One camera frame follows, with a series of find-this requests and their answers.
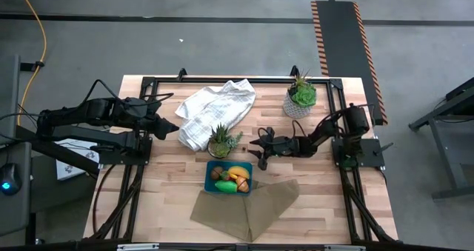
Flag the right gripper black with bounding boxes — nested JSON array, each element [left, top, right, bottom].
[[247, 135, 318, 171]]

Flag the grey desk panel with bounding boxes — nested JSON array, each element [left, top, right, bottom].
[[0, 54, 21, 146]]

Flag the black diagonal metal beam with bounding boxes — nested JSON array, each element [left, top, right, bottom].
[[13, 124, 101, 176]]

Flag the black metal table frame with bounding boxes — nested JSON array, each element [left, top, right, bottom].
[[408, 76, 474, 201]]

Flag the grey desk top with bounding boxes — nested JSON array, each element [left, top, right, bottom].
[[0, 141, 33, 238]]

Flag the black aluminium table frame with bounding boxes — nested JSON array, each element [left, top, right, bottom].
[[83, 66, 400, 251]]

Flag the orange toy fruit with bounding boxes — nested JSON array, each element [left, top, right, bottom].
[[236, 176, 250, 193]]

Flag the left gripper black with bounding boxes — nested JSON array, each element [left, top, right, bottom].
[[124, 98, 181, 141]]

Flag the small spiky succulent pot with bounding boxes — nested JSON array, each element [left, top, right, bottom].
[[206, 123, 244, 159]]

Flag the tan cloth napkin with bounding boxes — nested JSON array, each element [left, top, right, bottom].
[[190, 178, 300, 243]]

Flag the black computer mouse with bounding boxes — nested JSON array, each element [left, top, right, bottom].
[[0, 162, 22, 196]]

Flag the silver metal bracket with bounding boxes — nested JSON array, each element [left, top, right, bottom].
[[116, 243, 161, 251], [324, 244, 367, 251]]

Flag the black mat with striped edges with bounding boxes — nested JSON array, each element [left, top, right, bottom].
[[310, 0, 389, 127]]

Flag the green toy mango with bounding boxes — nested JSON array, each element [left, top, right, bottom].
[[214, 179, 238, 194]]

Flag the black cable clamp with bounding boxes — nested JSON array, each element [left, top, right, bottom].
[[20, 60, 45, 73]]

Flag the white checked kitchen towel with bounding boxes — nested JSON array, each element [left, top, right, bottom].
[[174, 78, 257, 152]]

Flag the yellow cable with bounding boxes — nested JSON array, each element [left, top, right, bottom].
[[13, 0, 48, 126]]

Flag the yellow toy banana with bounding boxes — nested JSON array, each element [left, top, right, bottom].
[[227, 165, 250, 180]]

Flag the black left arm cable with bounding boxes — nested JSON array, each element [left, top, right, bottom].
[[77, 78, 175, 107]]

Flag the white paper booklet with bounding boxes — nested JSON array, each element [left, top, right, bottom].
[[55, 138, 100, 181]]

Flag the blue plastic tupperware container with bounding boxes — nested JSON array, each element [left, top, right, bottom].
[[204, 160, 254, 195]]

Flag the white triangle-patterned planter with plant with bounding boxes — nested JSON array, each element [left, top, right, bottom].
[[283, 68, 318, 120]]

